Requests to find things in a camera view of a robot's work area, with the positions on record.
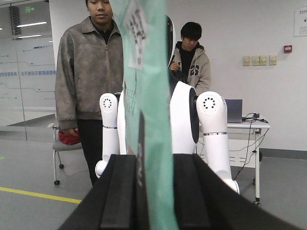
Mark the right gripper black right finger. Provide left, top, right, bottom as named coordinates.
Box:
left=173, top=154, right=297, bottom=230

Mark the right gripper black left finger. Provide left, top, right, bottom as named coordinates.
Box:
left=59, top=155, right=138, bottom=230

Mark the teal goji berry pouch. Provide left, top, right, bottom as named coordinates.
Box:
left=111, top=0, right=178, bottom=230

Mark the white desk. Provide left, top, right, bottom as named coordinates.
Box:
left=196, top=117, right=271, bottom=207

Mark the grey chair with red bag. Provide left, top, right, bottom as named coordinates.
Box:
left=47, top=123, right=82, bottom=185

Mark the white humanoid robot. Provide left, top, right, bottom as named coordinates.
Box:
left=94, top=14, right=240, bottom=195

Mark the grey laptop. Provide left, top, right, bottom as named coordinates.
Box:
left=225, top=99, right=243, bottom=123

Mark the person in beige hoodie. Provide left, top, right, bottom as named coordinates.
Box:
left=169, top=22, right=212, bottom=96

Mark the person in grey jacket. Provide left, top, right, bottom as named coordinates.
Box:
left=55, top=0, right=123, bottom=184

